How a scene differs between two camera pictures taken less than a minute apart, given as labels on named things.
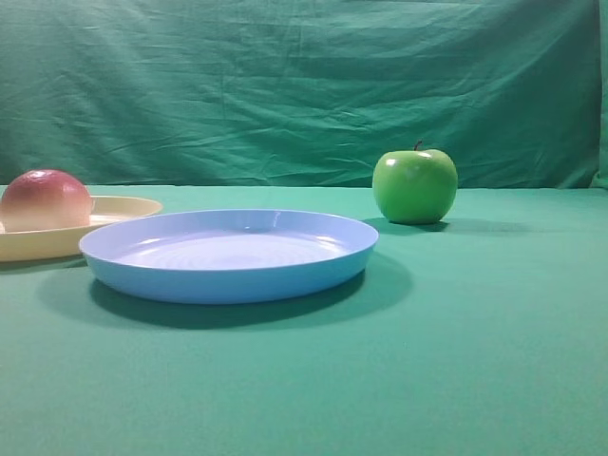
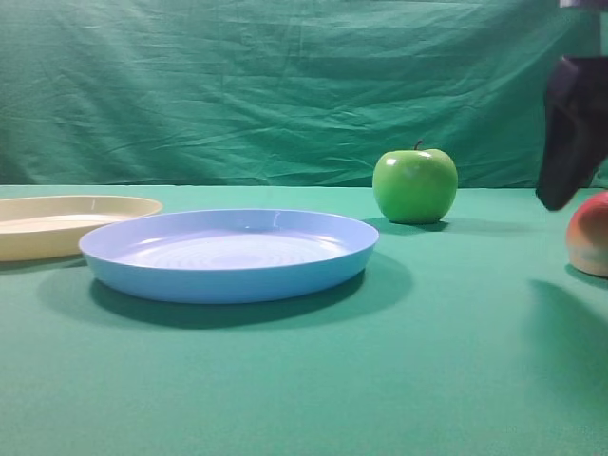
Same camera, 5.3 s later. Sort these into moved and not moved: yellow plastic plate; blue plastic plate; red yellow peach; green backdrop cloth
Moved: red yellow peach
Not moved: blue plastic plate; yellow plastic plate; green backdrop cloth
